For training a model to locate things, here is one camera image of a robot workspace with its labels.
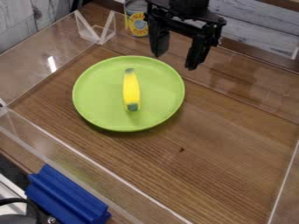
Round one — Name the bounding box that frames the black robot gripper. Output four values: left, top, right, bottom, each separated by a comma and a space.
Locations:
146, 0, 228, 70

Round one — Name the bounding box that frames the yellow toy banana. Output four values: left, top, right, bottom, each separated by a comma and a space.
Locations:
123, 68, 142, 112

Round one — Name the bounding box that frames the green round plate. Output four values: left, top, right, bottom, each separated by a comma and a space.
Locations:
73, 56, 185, 132

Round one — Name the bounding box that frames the yellow labelled tin can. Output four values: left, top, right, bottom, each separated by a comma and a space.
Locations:
125, 0, 149, 38

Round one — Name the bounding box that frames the blue plastic clamp block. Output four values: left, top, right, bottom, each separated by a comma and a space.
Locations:
26, 164, 111, 224

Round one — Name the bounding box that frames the black cable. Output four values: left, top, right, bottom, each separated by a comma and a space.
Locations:
0, 198, 41, 224

